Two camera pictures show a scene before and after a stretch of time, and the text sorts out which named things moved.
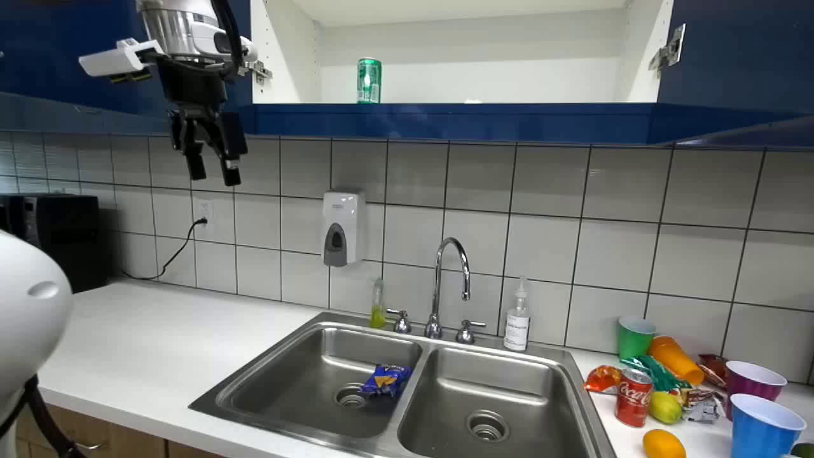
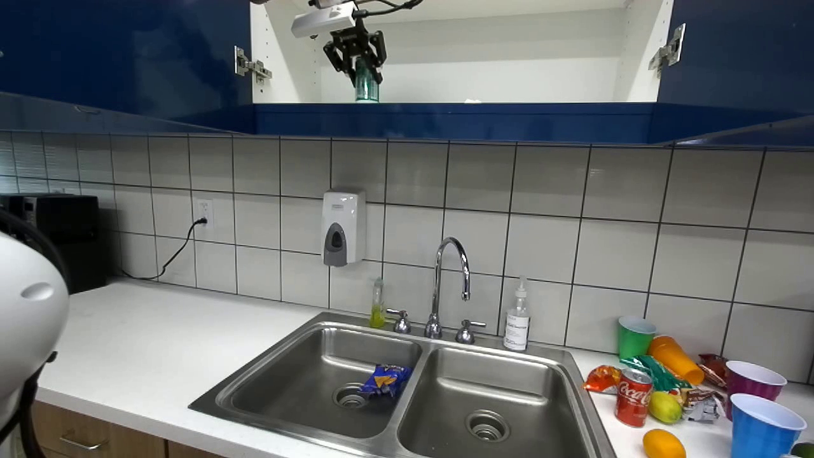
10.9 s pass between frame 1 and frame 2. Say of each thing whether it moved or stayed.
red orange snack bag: stayed
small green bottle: stayed
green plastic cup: stayed
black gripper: moved
